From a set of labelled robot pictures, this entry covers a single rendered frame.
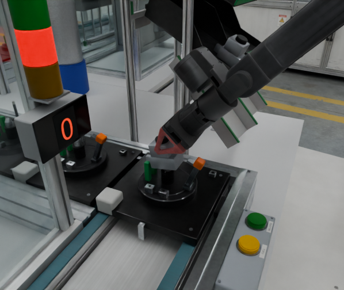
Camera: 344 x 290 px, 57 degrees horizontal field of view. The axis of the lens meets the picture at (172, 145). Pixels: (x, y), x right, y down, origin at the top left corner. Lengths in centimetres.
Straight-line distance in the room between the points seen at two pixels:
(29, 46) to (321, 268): 71
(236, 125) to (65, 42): 88
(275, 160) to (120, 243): 60
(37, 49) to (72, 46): 104
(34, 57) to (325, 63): 433
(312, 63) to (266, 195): 383
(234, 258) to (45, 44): 49
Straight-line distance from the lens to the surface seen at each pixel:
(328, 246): 87
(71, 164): 82
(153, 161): 71
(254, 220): 71
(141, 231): 69
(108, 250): 72
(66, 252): 69
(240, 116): 98
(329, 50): 461
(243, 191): 79
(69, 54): 154
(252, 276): 63
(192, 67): 58
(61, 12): 150
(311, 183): 105
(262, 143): 119
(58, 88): 53
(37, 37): 50
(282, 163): 110
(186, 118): 62
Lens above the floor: 145
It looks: 31 degrees down
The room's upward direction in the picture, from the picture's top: straight up
